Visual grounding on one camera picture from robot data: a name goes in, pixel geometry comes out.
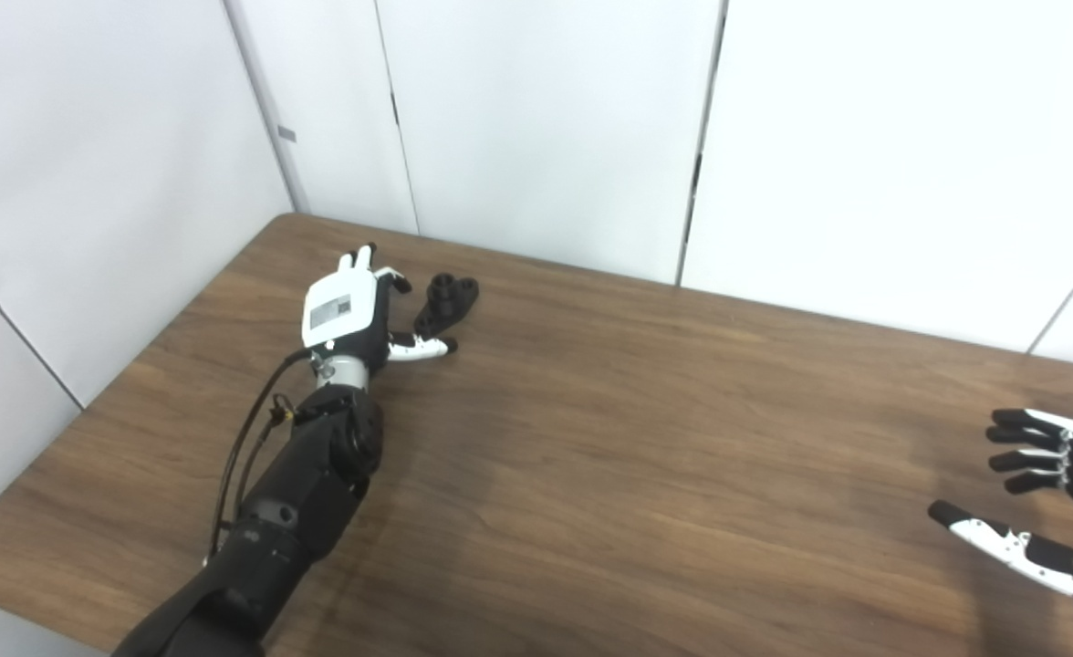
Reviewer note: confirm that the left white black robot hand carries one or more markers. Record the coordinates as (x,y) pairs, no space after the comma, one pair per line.
(340,310)

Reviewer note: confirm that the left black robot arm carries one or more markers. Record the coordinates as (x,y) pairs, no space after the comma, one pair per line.
(299,493)

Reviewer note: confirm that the black flanged holder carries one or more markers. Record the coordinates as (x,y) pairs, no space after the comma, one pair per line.
(445,306)

